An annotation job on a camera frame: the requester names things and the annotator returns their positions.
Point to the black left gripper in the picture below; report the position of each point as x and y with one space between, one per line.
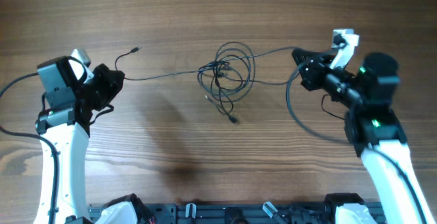
103 73

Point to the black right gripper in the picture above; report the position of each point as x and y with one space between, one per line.
315 72

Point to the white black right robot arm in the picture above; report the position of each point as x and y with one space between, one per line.
371 126

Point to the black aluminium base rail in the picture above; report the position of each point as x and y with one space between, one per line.
297 212

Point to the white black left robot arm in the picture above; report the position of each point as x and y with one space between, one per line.
73 92

